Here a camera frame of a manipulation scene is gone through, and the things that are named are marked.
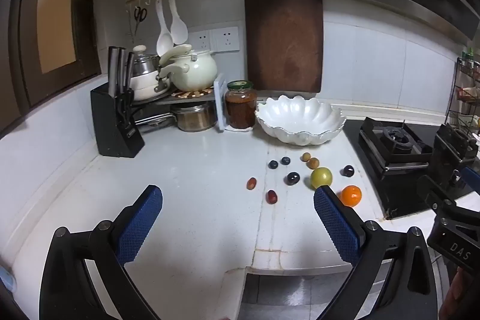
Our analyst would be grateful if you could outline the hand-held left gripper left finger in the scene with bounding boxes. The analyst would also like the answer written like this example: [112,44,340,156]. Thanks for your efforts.
[38,184,164,320]

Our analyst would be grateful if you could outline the dark wooden cutting board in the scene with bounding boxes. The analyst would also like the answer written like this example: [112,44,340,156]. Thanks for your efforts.
[244,0,324,94]

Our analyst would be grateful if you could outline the brown window frame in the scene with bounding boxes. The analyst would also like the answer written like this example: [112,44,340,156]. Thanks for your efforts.
[0,0,102,133]

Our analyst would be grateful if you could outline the steel lid with white knob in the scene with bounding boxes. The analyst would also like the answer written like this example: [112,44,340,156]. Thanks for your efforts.
[131,45,160,77]

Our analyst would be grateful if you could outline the steel pot with glass lid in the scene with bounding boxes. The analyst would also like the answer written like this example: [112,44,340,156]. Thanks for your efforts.
[172,104,218,132]

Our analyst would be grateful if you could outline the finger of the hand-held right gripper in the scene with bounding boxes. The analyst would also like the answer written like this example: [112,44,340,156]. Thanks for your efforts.
[448,166,480,192]
[416,174,466,213]

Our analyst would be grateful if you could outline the grey spice rack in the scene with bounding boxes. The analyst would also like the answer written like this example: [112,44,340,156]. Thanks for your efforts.
[214,73,229,133]

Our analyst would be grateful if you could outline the small orange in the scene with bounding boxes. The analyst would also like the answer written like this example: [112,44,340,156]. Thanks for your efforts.
[340,184,362,207]

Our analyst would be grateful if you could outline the green round jujube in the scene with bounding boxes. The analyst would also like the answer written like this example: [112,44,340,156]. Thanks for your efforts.
[310,166,333,189]

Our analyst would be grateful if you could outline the person's right hand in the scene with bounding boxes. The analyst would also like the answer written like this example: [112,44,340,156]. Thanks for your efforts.
[439,267,466,320]

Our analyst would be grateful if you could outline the glass jar with green lid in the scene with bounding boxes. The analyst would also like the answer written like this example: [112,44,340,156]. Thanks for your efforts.
[225,80,258,129]

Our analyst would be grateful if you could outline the cream ceramic pot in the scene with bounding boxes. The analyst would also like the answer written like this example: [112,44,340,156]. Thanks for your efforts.
[159,44,218,92]

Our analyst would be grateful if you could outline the black knife block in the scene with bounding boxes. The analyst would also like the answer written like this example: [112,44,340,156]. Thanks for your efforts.
[90,82,145,158]

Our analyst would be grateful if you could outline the wooden trivet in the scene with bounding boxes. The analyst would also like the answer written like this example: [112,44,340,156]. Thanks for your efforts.
[170,88,214,100]

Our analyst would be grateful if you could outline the black wire spice rack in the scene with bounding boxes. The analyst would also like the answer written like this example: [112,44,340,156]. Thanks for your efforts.
[444,55,480,135]

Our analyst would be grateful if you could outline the black kitchen scissors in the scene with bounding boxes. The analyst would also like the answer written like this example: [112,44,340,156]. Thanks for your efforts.
[134,6,148,34]

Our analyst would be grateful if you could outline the black gas stove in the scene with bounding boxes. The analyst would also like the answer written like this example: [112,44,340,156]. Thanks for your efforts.
[343,117,480,219]

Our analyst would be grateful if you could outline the dark metal corner shelf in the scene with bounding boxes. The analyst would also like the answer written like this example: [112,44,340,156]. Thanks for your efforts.
[133,88,218,129]

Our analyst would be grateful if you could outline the white wall socket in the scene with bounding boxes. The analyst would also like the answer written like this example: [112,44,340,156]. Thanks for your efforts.
[187,29,211,52]
[212,27,240,52]

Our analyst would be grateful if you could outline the white scalloped ceramic bowl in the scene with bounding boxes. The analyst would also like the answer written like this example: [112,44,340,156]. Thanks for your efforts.
[255,95,346,147]

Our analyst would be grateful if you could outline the steel knife handle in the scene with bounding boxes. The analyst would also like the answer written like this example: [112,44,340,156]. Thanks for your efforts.
[108,46,118,96]
[117,47,127,96]
[125,52,135,92]

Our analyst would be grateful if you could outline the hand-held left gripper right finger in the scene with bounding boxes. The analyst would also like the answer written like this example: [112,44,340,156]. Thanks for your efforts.
[313,185,439,320]

